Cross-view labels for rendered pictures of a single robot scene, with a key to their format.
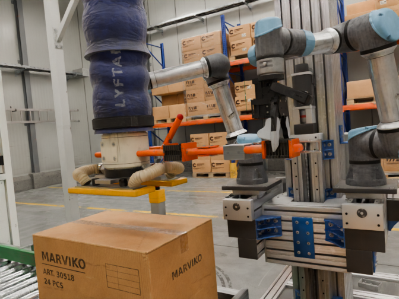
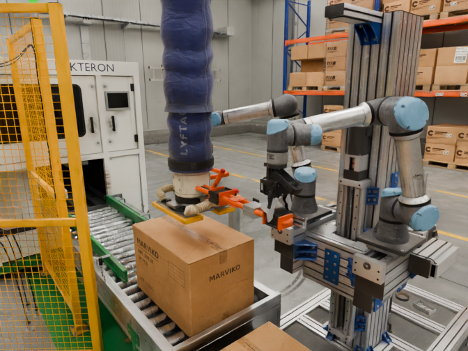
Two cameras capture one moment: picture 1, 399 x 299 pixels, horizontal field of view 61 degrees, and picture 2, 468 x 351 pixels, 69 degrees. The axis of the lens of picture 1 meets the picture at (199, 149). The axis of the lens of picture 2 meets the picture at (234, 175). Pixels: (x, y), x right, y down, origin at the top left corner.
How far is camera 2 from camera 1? 0.64 m
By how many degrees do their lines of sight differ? 21
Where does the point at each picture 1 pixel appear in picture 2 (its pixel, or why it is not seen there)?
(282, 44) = (285, 142)
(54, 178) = not seen: hidden behind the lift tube
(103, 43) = (174, 106)
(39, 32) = not seen: outside the picture
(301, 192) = (342, 227)
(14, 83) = not seen: hidden behind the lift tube
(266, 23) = (272, 126)
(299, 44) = (303, 140)
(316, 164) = (356, 208)
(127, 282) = (178, 277)
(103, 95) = (173, 145)
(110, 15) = (178, 86)
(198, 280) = (235, 283)
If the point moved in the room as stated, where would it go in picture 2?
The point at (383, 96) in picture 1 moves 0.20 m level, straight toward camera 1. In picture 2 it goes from (402, 174) to (379, 184)
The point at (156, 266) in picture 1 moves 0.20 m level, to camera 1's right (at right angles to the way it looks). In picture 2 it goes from (196, 272) to (237, 280)
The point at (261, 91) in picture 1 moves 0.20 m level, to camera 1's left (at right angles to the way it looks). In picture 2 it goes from (268, 173) to (216, 170)
